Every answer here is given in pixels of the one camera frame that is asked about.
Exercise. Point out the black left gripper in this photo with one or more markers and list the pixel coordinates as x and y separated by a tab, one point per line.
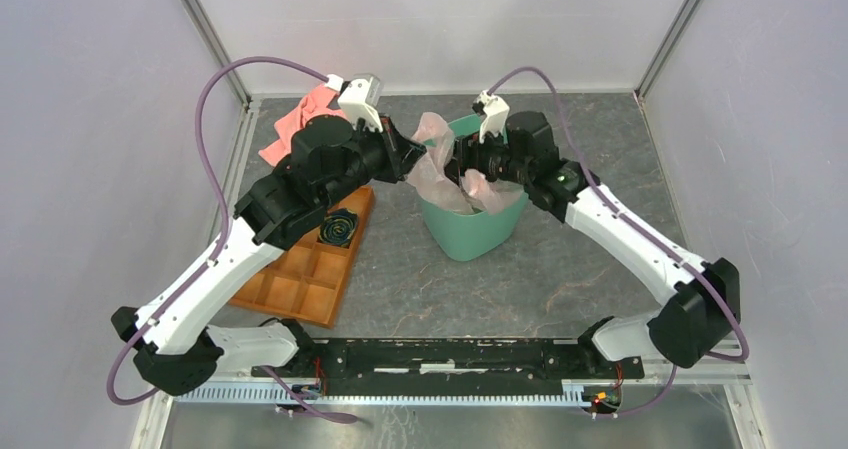
401	155

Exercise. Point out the pink plastic trash bag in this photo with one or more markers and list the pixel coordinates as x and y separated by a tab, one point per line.
471	194

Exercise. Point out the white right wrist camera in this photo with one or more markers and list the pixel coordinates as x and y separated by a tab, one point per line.
493	112

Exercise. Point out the green plastic trash bin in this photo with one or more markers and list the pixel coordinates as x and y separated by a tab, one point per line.
466	237

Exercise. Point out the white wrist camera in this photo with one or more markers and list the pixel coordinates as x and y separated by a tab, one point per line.
357	99
493	112

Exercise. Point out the salmon pink cloth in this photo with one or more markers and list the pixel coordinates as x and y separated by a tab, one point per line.
315	103

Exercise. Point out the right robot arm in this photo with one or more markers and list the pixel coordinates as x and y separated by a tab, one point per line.
699	300

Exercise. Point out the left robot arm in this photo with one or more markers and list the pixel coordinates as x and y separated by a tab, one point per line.
174	345

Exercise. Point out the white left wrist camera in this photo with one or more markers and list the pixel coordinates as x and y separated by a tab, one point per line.
357	99

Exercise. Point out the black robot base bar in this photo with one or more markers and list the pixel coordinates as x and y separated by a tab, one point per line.
452	367

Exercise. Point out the orange wooden divided tray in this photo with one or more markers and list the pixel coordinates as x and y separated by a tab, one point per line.
309	281

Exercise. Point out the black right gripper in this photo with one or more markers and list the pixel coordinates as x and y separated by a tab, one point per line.
468	154

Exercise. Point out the blue yellow rolled tie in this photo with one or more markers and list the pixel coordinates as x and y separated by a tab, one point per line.
338	228

